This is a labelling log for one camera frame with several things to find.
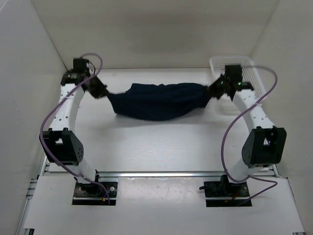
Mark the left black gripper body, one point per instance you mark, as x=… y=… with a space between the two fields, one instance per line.
x=96 y=88

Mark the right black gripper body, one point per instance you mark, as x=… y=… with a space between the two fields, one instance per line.
x=217 y=87

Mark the navy blue shorts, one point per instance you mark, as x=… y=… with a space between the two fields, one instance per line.
x=160 y=102

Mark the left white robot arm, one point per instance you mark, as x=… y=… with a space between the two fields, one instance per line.
x=57 y=131

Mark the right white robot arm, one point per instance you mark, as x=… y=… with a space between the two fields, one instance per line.
x=265 y=143

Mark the white plastic mesh basket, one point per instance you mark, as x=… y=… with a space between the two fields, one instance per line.
x=217 y=64

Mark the aluminium front rail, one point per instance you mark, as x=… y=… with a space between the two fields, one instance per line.
x=160 y=174

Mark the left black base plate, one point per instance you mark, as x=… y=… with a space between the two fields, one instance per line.
x=93 y=195

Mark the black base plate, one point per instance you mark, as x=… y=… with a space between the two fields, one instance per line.
x=231 y=195
x=93 y=195

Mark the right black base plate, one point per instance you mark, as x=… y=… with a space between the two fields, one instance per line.
x=231 y=195

